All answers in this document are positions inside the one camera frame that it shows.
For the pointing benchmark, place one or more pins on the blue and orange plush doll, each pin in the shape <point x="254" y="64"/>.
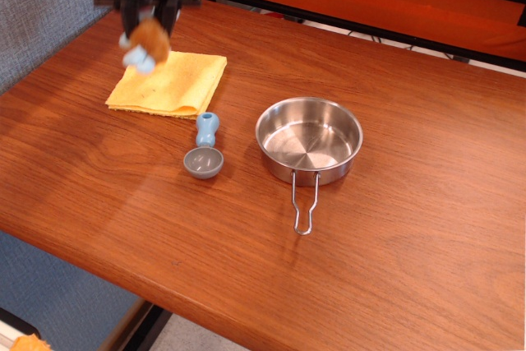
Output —
<point x="147" y="46"/>

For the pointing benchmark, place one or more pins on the yellow folded cloth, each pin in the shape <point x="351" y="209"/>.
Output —
<point x="181" y="87"/>

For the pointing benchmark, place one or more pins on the blue and grey measuring scoop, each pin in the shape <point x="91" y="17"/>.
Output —
<point x="205" y="161"/>

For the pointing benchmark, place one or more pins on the black basket with orange item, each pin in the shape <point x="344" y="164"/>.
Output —
<point x="17" y="334"/>

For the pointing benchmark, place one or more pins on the steel pan with wire handle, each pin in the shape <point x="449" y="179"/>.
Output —
<point x="308" y="142"/>

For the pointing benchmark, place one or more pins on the black table leg frame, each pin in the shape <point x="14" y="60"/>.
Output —
<point x="138" y="329"/>

